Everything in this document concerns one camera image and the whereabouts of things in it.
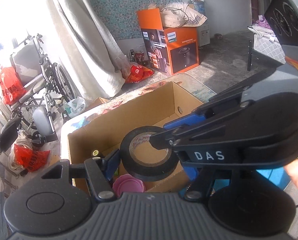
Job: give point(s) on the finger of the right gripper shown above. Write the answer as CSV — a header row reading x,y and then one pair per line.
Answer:
x,y
180,136
188,120

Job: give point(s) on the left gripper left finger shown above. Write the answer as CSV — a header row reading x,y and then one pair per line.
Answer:
x,y
98,172

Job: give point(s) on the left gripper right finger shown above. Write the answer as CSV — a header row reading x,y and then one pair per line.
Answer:
x,y
201,182

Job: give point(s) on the black cylinder tube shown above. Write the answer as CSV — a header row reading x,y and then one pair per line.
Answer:
x,y
96,154

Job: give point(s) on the pink plastic lid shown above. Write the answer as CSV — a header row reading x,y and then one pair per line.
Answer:
x,y
127,183

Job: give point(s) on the black electrical tape roll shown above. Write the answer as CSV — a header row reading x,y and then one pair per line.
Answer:
x,y
141,160

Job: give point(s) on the open cardboard box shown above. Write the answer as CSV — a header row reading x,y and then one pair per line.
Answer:
x,y
115,119

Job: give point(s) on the red bag on floor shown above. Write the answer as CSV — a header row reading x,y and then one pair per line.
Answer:
x,y
23,158

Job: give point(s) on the orange Philips box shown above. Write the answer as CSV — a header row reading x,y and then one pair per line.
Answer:
x,y
170,50

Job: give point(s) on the red snack bag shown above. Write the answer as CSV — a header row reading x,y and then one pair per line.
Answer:
x,y
138,73

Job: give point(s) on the white quilted basket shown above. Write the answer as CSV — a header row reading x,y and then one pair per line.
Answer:
x,y
266,43

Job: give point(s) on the wheelchair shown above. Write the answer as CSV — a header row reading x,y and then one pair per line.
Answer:
x,y
47,85

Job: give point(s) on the white cap on box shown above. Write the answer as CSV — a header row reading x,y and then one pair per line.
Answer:
x,y
180,14

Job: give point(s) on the red plastic bag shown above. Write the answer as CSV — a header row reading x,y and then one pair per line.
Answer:
x,y
11,86

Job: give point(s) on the black tracker device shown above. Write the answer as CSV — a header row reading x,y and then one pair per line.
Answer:
x,y
282,16

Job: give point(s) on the white curtain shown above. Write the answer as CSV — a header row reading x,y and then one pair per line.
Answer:
x,y
96,64

